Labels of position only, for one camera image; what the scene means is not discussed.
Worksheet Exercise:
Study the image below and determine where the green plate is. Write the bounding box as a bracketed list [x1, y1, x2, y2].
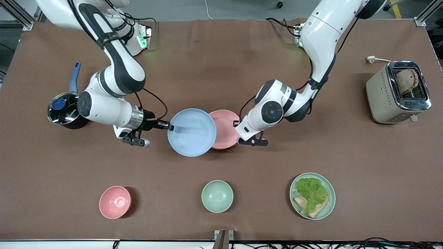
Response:
[290, 173, 336, 220]

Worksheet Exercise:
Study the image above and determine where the black cable bundle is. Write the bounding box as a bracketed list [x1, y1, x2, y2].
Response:
[228, 237, 443, 249]

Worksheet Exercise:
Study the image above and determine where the pink shallow bowl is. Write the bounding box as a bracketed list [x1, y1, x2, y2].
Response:
[209, 110, 241, 150]

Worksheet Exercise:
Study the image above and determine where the beige chrome toaster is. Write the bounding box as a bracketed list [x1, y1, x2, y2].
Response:
[366, 61, 432, 124]

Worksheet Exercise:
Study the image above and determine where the aluminium frame profile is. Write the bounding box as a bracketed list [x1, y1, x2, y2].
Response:
[0, 0, 44, 31]
[414, 0, 443, 27]

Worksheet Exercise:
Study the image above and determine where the dark saucepan with blue handle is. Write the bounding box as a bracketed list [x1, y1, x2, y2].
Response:
[47, 62, 91, 130]

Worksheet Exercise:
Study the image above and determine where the brown bread slice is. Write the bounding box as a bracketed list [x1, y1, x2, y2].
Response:
[293, 194, 329, 219]

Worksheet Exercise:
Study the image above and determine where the toast slice in toaster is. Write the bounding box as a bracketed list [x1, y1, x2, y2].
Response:
[396, 68, 420, 94]

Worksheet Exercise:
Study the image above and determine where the light blue shallow bowl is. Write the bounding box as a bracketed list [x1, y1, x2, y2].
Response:
[167, 108, 217, 157]

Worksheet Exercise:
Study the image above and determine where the small pink deep bowl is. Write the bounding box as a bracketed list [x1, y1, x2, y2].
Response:
[99, 186, 132, 219]

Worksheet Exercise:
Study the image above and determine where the small green deep bowl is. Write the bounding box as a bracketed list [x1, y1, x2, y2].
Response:
[201, 180, 234, 213]

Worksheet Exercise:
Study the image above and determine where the black left arm base cable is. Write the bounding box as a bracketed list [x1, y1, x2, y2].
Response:
[265, 17, 299, 36]

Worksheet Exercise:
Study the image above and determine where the green lettuce leaf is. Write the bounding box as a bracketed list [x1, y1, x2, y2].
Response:
[295, 177, 328, 214]

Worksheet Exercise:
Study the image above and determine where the glass lid with blue knob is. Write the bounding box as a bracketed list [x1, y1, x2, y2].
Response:
[47, 92, 82, 125]

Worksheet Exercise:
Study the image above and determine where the black arm base cable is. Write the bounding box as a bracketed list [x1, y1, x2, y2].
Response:
[125, 13, 157, 25]
[265, 17, 299, 36]

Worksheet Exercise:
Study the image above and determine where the black right arm base cable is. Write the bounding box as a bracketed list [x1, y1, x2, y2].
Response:
[125, 13, 157, 25]

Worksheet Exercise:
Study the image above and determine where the grey metal mounting bracket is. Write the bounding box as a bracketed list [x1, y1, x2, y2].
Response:
[214, 230, 234, 249]

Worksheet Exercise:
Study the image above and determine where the brown table cover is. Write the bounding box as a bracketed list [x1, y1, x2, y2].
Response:
[0, 19, 443, 241]

